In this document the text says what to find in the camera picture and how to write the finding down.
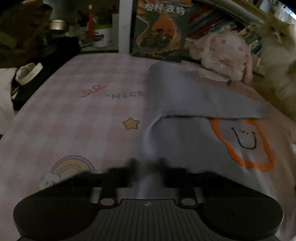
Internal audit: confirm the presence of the black bag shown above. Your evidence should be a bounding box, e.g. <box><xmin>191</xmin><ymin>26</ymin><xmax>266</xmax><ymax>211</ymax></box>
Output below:
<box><xmin>35</xmin><ymin>35</ymin><xmax>82</xmax><ymax>63</ymax></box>

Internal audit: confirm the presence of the pink plush rabbit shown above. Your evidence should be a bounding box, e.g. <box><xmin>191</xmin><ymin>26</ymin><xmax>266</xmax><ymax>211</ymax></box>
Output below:
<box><xmin>189</xmin><ymin>28</ymin><xmax>254</xmax><ymax>84</ymax></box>

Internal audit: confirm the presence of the pink printed desk mat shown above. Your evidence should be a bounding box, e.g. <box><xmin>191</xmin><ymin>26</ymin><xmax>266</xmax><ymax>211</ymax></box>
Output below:
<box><xmin>0</xmin><ymin>52</ymin><xmax>296</xmax><ymax>241</ymax></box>

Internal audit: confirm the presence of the white shelf post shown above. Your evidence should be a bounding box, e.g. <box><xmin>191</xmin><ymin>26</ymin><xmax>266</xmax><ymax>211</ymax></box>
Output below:
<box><xmin>118</xmin><ymin>0</ymin><xmax>134</xmax><ymax>54</ymax></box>

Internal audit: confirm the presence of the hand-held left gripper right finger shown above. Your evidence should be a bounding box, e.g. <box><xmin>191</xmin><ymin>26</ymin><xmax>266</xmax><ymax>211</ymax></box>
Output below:
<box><xmin>159</xmin><ymin>158</ymin><xmax>241</xmax><ymax>207</ymax></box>

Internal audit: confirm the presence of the large illustrated book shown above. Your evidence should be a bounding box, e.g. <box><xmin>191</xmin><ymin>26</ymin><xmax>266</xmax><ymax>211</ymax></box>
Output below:
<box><xmin>131</xmin><ymin>0</ymin><xmax>196</xmax><ymax>63</ymax></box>

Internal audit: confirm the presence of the white cloth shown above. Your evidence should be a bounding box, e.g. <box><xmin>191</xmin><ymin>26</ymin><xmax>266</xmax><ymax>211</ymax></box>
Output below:
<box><xmin>0</xmin><ymin>68</ymin><xmax>18</xmax><ymax>121</ymax></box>

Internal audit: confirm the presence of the row of books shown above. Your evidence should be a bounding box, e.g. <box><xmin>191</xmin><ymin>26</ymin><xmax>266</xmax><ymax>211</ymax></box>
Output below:
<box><xmin>185</xmin><ymin>5</ymin><xmax>265</xmax><ymax>75</ymax></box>

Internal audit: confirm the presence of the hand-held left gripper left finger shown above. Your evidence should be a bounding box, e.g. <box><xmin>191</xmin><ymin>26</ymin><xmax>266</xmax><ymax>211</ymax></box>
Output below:
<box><xmin>55</xmin><ymin>158</ymin><xmax>140</xmax><ymax>207</ymax></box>

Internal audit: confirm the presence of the fluffy ginger cat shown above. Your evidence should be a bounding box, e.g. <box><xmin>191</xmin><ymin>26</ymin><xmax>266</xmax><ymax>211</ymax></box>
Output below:
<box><xmin>251</xmin><ymin>14</ymin><xmax>296</xmax><ymax>116</ymax></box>

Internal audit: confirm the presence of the dark patterned cloth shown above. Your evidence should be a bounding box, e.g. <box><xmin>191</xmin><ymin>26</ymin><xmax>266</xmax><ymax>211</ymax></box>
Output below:
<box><xmin>0</xmin><ymin>2</ymin><xmax>54</xmax><ymax>68</ymax></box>

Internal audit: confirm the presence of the metal bowl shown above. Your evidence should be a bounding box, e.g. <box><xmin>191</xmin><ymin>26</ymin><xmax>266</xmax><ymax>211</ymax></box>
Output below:
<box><xmin>49</xmin><ymin>19</ymin><xmax>68</xmax><ymax>31</ymax></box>

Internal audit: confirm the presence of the white wristwatch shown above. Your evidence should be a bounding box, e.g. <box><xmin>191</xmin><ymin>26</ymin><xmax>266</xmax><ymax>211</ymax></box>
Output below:
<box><xmin>15</xmin><ymin>62</ymin><xmax>44</xmax><ymax>85</ymax></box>

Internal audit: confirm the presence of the red white bottle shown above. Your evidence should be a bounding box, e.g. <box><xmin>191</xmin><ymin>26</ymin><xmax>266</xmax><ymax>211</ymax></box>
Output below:
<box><xmin>86</xmin><ymin>5</ymin><xmax>95</xmax><ymax>39</ymax></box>

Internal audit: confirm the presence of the white pen cup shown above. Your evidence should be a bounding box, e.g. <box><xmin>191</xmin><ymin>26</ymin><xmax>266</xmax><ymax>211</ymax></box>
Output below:
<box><xmin>93</xmin><ymin>28</ymin><xmax>114</xmax><ymax>48</ymax></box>

